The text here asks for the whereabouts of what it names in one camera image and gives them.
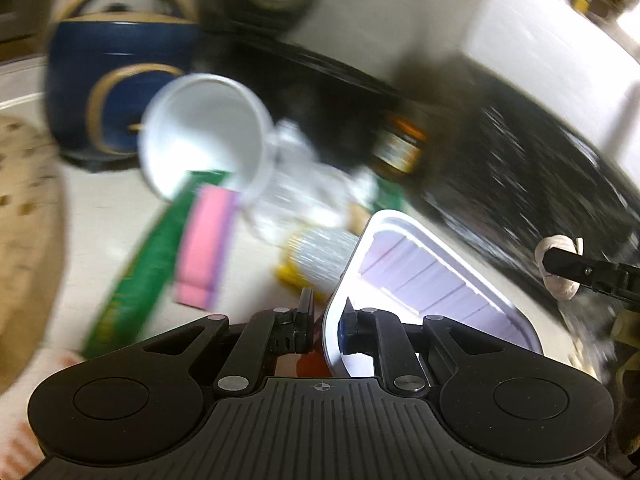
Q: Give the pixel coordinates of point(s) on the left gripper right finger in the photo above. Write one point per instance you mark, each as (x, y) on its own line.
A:
(380, 335)

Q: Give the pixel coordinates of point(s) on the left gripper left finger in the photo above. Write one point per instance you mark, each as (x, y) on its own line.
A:
(269, 335)

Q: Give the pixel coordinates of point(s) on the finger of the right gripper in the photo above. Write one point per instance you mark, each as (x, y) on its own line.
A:
(617, 280)

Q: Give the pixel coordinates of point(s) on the white garlic bulb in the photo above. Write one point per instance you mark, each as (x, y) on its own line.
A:
(554, 254)

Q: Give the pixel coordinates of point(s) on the red foil takeout tray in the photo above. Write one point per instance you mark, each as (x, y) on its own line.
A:
(399, 265)

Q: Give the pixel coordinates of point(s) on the yellow grey round scrubber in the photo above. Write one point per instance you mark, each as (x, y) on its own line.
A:
(316, 257)

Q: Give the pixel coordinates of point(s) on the pink purple round sponge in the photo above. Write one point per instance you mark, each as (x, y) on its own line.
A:
(203, 247)

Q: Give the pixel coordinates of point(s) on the green long wrapper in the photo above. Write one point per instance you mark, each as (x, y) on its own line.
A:
(133, 298)

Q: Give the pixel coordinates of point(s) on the green snack packet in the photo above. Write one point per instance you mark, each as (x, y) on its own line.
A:
(388, 195)

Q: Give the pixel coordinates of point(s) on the clear plastic bag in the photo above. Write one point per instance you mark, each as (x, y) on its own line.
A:
(302, 191)

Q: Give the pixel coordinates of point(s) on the black microwave in plastic wrap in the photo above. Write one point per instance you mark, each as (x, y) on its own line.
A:
(499, 173)

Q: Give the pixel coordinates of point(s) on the glass sauce jar orange lid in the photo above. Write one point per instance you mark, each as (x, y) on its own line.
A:
(399, 147)

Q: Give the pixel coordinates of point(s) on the round wooden chopping board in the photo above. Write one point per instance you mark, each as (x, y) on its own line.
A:
(33, 240)

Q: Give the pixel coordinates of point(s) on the white foam block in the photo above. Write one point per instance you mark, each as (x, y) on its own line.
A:
(565, 64)

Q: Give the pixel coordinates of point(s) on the navy blue electric cooker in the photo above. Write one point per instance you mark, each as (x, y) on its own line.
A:
(106, 61)

